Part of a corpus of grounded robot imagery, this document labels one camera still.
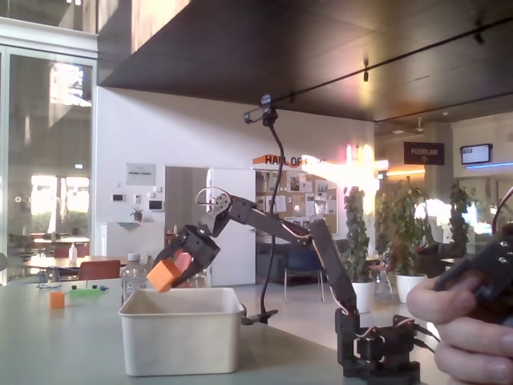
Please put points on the cork notice board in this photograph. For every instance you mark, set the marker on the cork notice board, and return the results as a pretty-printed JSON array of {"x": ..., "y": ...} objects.
[{"x": 320, "y": 188}]

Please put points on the dark wall panel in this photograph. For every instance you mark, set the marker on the dark wall panel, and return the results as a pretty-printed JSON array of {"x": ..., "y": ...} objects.
[{"x": 156, "y": 205}]

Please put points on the wall monitor screen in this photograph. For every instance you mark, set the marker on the wall monitor screen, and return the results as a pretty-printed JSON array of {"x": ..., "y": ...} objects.
[{"x": 477, "y": 154}]

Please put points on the dark blue chair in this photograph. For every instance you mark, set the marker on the dark blue chair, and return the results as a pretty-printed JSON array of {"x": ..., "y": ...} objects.
[{"x": 300, "y": 260}]

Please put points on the white plant pot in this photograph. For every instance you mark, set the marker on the white plant pot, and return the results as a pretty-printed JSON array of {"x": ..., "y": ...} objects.
[
  {"x": 409, "y": 284},
  {"x": 364, "y": 297}
]

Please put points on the small potted plant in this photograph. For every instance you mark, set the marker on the small potted plant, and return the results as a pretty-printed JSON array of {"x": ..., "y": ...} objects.
[{"x": 137, "y": 214}]

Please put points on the person's right hand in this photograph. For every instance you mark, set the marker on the person's right hand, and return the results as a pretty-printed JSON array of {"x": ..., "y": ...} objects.
[{"x": 473, "y": 349}]

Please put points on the white wall panel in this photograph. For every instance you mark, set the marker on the white wall panel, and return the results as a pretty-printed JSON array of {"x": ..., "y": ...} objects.
[{"x": 118, "y": 197}]

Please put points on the white wall notice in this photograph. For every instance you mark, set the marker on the white wall notice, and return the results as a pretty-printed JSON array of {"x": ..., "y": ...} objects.
[{"x": 141, "y": 173}]

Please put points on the round wooden table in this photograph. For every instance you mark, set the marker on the round wooden table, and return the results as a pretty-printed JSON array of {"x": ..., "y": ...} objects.
[{"x": 48, "y": 262}]

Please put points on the white plastic bin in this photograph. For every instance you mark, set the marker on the white plastic bin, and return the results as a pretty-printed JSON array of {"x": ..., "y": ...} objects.
[{"x": 180, "y": 341}]

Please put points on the black gooseneck clamp mount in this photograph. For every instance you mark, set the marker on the black gooseneck clamp mount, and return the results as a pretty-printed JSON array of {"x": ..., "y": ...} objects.
[{"x": 279, "y": 152}]

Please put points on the white door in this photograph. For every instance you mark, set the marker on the white door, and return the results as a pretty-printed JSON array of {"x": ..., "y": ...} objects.
[{"x": 224, "y": 176}]

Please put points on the clear plastic water bottle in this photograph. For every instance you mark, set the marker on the clear plastic water bottle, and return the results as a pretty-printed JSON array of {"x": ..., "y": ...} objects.
[{"x": 134, "y": 280}]

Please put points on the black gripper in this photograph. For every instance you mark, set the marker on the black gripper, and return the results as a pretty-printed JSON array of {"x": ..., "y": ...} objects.
[{"x": 199, "y": 247}]

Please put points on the tall slim green plant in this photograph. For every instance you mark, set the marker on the tall slim green plant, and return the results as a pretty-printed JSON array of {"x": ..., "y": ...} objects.
[{"x": 354, "y": 216}]

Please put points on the orange hall of fame sign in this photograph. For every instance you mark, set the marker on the orange hall of fame sign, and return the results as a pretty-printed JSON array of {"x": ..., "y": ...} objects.
[{"x": 264, "y": 159}]

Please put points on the black ceiling track light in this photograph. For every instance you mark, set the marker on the black ceiling track light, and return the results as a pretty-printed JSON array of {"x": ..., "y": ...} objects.
[
  {"x": 479, "y": 37},
  {"x": 366, "y": 74}
]

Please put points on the green flat block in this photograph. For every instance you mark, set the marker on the green flat block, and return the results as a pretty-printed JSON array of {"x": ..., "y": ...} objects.
[{"x": 85, "y": 293}]

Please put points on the dark green plant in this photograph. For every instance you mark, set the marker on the dark green plant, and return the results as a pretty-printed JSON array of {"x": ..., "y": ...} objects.
[{"x": 461, "y": 220}]

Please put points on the red chair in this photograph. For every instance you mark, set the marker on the red chair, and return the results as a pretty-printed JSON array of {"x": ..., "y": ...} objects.
[{"x": 100, "y": 269}]

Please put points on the bushy green plant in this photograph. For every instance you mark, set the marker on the bushy green plant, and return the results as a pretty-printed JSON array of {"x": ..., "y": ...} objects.
[{"x": 405, "y": 208}]

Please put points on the black camera on mount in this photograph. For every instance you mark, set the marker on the black camera on mount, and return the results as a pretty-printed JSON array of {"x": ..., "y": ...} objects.
[{"x": 267, "y": 114}]

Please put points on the white spray bottle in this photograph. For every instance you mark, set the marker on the white spray bottle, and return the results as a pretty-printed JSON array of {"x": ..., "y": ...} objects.
[{"x": 73, "y": 253}]

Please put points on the black leader arm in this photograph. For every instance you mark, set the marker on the black leader arm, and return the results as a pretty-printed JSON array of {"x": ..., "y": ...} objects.
[{"x": 493, "y": 264}]

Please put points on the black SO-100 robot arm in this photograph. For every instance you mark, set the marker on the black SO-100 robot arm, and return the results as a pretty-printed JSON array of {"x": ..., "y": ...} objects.
[{"x": 332, "y": 256}]

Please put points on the black foodlab sign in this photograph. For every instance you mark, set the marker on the black foodlab sign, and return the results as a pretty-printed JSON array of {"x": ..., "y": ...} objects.
[{"x": 422, "y": 152}]

